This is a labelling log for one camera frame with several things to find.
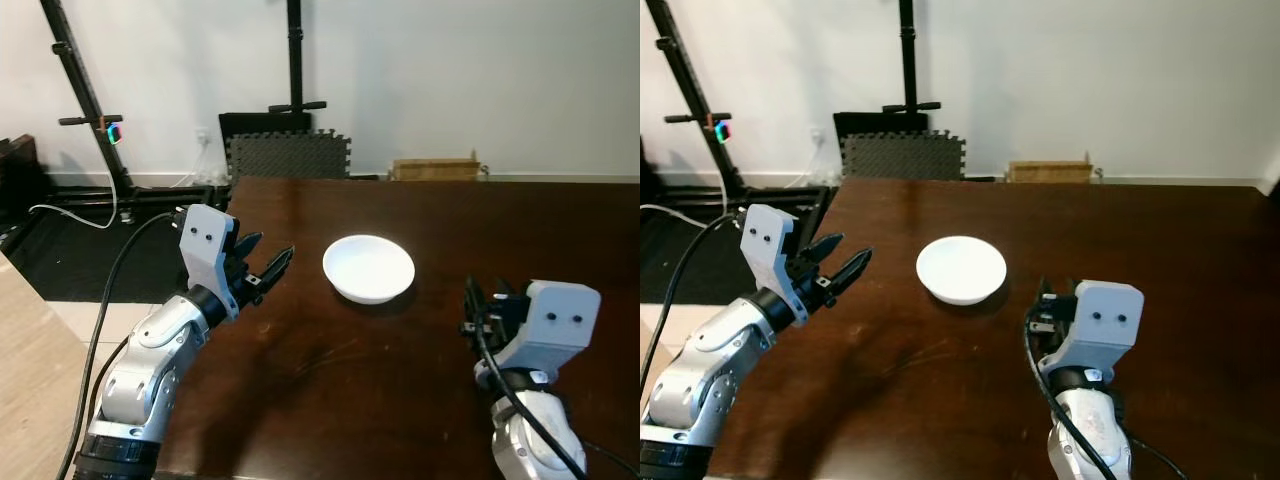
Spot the white bowl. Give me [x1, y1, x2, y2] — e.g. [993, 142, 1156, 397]
[916, 236, 1008, 306]
[323, 235, 416, 305]

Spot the grey foam puzzle mat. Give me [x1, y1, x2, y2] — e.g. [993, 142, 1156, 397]
[225, 130, 353, 182]
[840, 130, 967, 182]

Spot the wooden box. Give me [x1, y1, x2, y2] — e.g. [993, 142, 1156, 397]
[390, 155, 483, 183]
[1005, 158, 1098, 184]

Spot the black box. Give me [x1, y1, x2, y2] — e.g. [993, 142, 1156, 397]
[833, 112, 927, 143]
[218, 112, 313, 143]

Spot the black floor mat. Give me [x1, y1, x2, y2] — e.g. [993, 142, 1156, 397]
[0, 183, 233, 303]
[640, 183, 843, 293]

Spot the black upright stand pole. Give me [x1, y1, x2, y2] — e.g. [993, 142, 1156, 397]
[880, 0, 942, 114]
[268, 0, 327, 114]

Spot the black tripod stand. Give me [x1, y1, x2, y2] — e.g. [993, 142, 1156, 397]
[40, 0, 133, 201]
[645, 0, 747, 197]

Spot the dark cabinet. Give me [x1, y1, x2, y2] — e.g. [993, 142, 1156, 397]
[0, 135, 43, 236]

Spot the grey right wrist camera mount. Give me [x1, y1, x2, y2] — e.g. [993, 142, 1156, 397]
[500, 280, 602, 379]
[1040, 280, 1144, 374]

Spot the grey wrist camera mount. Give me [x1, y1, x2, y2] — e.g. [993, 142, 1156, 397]
[1040, 280, 1144, 374]
[500, 280, 602, 379]
[178, 204, 241, 323]
[742, 204, 809, 326]

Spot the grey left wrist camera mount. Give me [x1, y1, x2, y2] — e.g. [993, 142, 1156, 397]
[742, 204, 809, 326]
[178, 204, 241, 323]

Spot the white cable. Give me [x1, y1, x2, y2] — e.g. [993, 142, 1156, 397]
[28, 168, 137, 230]
[640, 168, 747, 230]

